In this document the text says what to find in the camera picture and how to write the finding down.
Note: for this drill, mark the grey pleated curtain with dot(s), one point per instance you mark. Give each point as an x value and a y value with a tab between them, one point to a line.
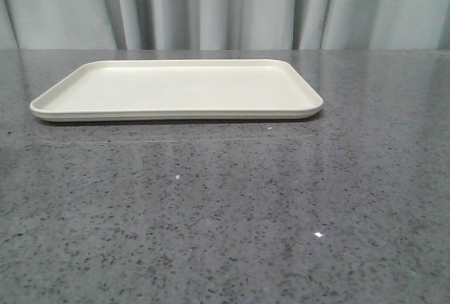
225	24

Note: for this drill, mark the cream rectangular plastic tray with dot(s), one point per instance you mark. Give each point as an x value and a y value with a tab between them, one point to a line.
196	89

